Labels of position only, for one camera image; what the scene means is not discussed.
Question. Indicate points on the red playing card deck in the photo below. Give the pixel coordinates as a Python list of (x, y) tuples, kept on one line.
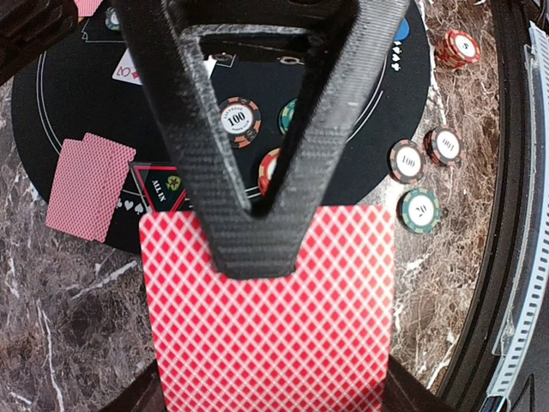
[(317, 340)]

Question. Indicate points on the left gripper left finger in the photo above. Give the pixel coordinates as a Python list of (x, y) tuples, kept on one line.
[(145, 394)]

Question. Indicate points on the triangular red dealer button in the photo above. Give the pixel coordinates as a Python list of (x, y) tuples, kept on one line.
[(159, 185)]

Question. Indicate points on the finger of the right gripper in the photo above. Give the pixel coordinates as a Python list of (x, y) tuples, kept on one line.
[(345, 46)]

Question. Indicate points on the red card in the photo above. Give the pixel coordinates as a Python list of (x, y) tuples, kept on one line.
[(87, 8), (111, 163), (75, 198)]

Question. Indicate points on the green poker chip stack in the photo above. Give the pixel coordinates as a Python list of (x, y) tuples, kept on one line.
[(419, 210)]

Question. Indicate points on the white slotted cable duct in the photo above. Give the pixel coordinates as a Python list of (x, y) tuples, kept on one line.
[(520, 380)]

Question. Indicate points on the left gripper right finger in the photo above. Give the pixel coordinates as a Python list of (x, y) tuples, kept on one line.
[(404, 393)]

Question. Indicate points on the round black poker mat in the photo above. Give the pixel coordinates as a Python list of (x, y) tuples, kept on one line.
[(69, 92)]

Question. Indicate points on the red poker chip stack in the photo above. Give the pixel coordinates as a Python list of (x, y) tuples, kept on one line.
[(456, 49)]

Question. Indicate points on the blue small blind button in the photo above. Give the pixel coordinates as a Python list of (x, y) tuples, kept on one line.
[(402, 32)]

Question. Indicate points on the three of diamonds card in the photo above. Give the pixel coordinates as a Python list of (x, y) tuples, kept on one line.
[(125, 71)]

